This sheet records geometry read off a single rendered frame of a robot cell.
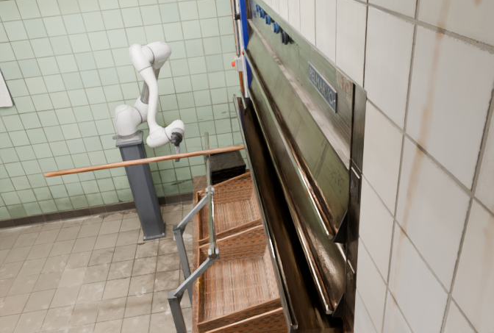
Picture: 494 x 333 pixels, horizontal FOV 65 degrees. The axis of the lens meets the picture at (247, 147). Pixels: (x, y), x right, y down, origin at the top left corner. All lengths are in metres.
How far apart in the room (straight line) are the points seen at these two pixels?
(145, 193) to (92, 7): 1.57
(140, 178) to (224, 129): 0.93
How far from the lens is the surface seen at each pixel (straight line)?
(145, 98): 3.21
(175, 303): 1.95
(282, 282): 1.24
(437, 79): 0.50
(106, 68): 3.60
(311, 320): 1.20
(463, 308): 0.56
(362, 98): 0.73
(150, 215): 3.62
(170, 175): 3.97
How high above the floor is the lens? 2.36
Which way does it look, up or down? 28 degrees down
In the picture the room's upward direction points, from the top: 6 degrees counter-clockwise
